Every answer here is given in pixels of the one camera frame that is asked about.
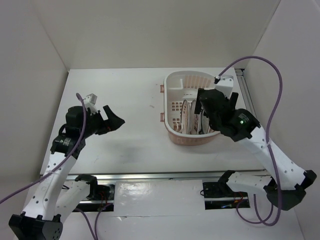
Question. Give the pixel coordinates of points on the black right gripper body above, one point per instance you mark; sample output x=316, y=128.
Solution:
x=232, y=100

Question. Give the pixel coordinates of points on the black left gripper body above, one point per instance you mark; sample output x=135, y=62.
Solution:
x=95, y=123

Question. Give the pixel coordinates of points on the plate with orange sunburst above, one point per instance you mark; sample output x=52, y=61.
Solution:
x=185, y=117

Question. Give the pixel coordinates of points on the plate with red characters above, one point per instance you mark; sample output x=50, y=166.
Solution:
x=194, y=119

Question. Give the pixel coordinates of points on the green rimmed white plate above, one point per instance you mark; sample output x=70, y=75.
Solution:
x=203, y=123

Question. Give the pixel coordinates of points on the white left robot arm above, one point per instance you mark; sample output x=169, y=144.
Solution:
x=44, y=215

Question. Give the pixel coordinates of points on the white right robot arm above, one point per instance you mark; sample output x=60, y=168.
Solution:
x=286, y=185

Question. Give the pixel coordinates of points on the white pink dish rack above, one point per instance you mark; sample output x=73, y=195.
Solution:
x=180, y=89

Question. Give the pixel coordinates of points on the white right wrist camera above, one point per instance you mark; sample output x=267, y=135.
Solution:
x=224, y=84

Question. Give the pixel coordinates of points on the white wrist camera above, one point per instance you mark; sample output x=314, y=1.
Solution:
x=224, y=84
x=90, y=99

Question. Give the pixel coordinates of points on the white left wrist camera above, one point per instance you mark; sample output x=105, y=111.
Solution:
x=90, y=99

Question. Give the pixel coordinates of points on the aluminium table edge rail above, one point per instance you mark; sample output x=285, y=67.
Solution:
x=245, y=91

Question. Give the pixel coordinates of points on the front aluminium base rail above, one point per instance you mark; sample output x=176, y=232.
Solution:
x=214, y=197

